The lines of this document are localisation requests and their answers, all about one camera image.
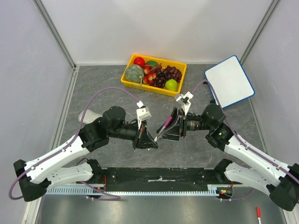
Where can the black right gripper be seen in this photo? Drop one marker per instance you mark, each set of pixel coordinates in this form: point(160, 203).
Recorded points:
point(181, 126)

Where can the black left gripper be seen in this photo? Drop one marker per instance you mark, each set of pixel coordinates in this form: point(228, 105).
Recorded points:
point(144, 140)

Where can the purple capped whiteboard marker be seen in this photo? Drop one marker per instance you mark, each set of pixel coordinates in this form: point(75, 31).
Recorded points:
point(163, 128)

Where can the blue framed whiteboard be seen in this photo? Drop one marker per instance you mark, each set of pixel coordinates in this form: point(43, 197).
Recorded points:
point(230, 83)

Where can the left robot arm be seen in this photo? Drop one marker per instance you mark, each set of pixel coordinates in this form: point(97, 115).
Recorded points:
point(37, 176)

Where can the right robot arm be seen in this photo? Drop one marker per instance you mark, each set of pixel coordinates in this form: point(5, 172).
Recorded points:
point(278, 180)

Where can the white whiteboard eraser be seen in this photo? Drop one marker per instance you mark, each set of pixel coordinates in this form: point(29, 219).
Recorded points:
point(89, 117)

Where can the green pear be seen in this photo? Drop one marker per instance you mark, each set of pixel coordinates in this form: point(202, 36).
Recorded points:
point(171, 85)

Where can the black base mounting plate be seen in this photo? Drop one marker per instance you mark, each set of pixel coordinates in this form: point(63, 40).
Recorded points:
point(161, 179)

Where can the dark purple grape bunch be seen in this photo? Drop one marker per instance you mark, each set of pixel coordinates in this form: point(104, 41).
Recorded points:
point(164, 75)

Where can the red cherries cluster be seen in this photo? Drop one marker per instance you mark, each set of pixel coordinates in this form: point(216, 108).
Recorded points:
point(150, 73)

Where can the yellow plastic fruit tray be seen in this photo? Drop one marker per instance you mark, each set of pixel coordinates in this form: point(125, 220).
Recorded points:
point(181, 66)

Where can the green netted melon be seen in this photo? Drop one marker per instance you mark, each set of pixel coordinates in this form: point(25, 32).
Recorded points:
point(134, 73)

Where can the green mango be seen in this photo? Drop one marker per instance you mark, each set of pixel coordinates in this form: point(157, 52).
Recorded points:
point(152, 63)

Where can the red apple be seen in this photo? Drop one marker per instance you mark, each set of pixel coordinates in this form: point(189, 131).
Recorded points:
point(139, 61)

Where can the red marker pen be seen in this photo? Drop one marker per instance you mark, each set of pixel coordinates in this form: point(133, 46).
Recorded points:
point(258, 215)

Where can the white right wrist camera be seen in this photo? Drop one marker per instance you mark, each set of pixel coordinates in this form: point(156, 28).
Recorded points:
point(184, 101)

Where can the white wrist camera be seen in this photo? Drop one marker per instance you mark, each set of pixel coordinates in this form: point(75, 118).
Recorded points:
point(143, 113)
point(184, 101)

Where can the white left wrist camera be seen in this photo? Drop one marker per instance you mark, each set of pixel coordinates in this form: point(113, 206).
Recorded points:
point(143, 113)

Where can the light blue cable duct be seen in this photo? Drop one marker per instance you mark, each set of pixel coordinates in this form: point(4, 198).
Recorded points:
point(83, 190)

